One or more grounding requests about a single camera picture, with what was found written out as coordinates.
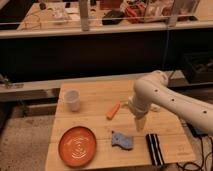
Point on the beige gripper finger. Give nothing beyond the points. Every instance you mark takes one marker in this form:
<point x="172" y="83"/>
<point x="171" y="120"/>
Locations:
<point x="140" y="123"/>

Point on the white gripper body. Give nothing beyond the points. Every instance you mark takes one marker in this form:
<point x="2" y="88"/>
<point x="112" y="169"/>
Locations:
<point x="138" y="107"/>

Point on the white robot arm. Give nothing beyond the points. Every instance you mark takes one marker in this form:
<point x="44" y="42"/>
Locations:
<point x="152" y="88"/>

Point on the white toy object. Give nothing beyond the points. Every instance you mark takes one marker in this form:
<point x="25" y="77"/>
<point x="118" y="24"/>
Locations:
<point x="155" y="108"/>

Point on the orange carrot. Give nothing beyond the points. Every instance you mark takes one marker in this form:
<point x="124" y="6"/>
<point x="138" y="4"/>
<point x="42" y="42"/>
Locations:
<point x="111" y="113"/>

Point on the black white striped block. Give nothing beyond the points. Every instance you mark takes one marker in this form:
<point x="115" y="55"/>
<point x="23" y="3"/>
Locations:
<point x="154" y="149"/>

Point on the dark teal power box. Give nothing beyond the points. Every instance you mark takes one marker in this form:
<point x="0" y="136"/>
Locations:
<point x="196" y="132"/>

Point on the orange plate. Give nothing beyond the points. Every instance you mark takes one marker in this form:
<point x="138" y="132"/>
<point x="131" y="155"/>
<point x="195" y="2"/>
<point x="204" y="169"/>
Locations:
<point x="77" y="146"/>

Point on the translucent plastic cup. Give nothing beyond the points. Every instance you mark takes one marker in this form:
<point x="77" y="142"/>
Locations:
<point x="72" y="100"/>

